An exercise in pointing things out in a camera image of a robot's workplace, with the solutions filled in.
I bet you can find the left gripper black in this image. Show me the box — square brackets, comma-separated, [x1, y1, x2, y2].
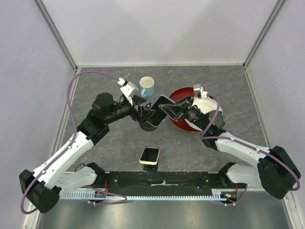
[105, 94, 157, 125]

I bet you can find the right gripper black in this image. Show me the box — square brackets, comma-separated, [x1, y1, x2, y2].
[159, 94, 208, 131]

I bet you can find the black round-base phone holder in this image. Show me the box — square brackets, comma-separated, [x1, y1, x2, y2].
[138, 103, 157, 132]

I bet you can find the dark phone with grey case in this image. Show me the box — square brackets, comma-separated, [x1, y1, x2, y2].
[146, 94, 175, 127]

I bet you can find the phone with beige case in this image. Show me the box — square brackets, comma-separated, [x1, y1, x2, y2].
[139, 147, 160, 166]

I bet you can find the black folding phone stand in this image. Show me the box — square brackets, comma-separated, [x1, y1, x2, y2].
[142, 149, 161, 172]

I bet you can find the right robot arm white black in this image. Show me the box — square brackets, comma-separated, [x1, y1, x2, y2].
[158, 94, 301, 199]

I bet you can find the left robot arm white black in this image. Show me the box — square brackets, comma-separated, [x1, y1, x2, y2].
[19, 93, 157, 214]

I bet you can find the red round tray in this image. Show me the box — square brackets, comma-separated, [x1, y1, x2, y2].
[166, 87, 216, 133]

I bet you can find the blue mug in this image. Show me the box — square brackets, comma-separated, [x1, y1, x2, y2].
[139, 76, 155, 98]

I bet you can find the white paper plate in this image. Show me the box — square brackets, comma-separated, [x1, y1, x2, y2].
[185, 97, 223, 131]

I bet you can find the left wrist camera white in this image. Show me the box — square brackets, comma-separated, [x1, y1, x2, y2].
[118, 78, 139, 106]

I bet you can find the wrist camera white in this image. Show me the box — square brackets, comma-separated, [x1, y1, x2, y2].
[193, 84, 207, 99]
[118, 78, 139, 106]

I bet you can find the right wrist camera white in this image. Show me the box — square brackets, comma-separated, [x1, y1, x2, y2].
[193, 84, 207, 99]

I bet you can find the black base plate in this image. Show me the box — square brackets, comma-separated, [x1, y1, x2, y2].
[90, 171, 245, 197]

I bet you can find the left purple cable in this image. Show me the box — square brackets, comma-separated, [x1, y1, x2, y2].
[20, 71, 128, 215]

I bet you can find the grey slotted cable duct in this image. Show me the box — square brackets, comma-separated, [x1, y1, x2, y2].
[62, 189, 237, 201]

